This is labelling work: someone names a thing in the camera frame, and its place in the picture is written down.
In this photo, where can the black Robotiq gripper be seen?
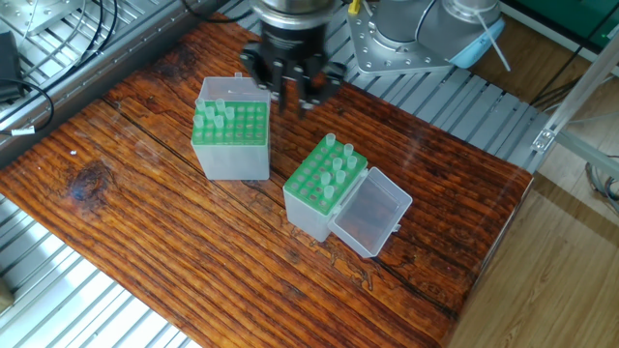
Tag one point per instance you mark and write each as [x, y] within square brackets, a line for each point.
[295, 48]

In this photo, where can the clear green-rack pipette tip box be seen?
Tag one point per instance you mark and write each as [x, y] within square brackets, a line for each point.
[309, 213]
[232, 159]

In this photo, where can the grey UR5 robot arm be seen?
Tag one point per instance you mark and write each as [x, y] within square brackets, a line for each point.
[290, 8]

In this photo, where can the black box device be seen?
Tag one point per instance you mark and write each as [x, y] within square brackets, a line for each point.
[8, 63]

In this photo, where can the aluminium frame post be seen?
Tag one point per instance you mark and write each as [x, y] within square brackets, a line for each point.
[544, 137]

